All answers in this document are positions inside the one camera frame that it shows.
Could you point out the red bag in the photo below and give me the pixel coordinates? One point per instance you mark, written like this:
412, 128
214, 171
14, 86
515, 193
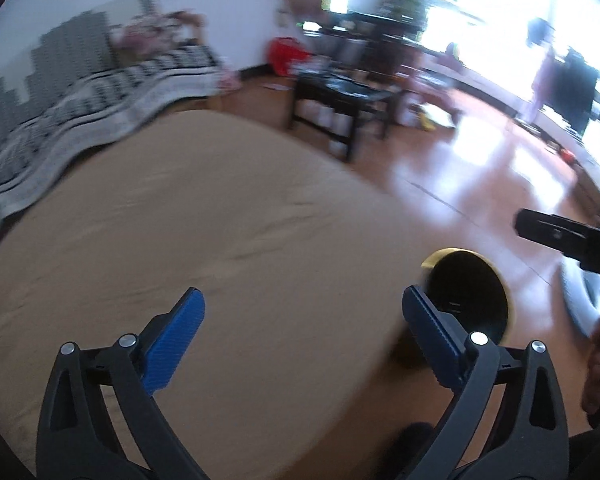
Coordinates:
286, 55

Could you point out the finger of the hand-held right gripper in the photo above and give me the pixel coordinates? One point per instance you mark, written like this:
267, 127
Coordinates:
550, 230

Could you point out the black wooden chair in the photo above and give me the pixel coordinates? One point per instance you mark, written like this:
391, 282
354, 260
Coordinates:
340, 95

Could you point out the pink floral cushion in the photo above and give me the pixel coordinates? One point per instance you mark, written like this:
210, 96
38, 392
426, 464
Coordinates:
149, 30

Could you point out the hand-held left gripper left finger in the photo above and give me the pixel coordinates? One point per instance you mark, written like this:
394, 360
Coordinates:
172, 340

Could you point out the dark hanging garments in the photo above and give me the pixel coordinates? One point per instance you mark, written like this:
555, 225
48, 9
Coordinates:
580, 90

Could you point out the black gold-rimmed trash bin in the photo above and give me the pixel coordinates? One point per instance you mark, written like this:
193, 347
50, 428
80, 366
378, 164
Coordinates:
472, 290

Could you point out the white round object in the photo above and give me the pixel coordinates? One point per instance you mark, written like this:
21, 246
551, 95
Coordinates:
580, 300

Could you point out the yellow toy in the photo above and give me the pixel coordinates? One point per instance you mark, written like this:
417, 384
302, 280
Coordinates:
432, 117

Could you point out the black white striped sofa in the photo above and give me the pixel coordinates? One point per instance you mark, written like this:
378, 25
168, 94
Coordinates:
79, 120

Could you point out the purple hanging garment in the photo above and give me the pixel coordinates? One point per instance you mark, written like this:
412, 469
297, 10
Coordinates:
542, 90

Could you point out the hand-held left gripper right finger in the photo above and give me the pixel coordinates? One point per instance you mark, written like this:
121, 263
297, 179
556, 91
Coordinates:
432, 340

